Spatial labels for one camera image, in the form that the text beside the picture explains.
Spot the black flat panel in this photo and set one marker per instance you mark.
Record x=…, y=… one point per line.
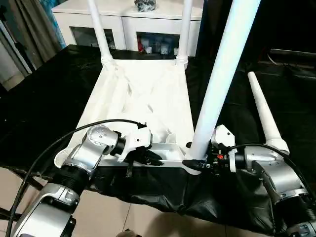
x=293, y=53

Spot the black metal table frame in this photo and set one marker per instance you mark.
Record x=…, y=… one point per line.
x=32, y=184

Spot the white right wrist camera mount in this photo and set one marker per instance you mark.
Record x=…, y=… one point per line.
x=223, y=138

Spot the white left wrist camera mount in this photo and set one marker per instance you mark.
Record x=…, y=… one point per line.
x=138, y=138

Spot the dark metallic object on cabinet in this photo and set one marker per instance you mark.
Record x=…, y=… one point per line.
x=145, y=5

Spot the white cabinet with glass doors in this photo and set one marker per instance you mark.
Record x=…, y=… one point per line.
x=111, y=22

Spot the white plastic table leg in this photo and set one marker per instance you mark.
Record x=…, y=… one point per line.
x=217, y=74
x=264, y=111
x=184, y=37
x=101, y=37

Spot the black work mat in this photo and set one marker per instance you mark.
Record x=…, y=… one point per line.
x=160, y=190

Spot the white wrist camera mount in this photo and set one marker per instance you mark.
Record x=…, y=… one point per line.
x=138, y=138
x=223, y=138

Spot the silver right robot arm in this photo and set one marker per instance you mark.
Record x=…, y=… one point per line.
x=279, y=172

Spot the white plastic table top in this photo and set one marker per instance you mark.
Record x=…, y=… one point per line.
x=148, y=86

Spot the grey brown curtain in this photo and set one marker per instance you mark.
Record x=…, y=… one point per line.
x=37, y=32

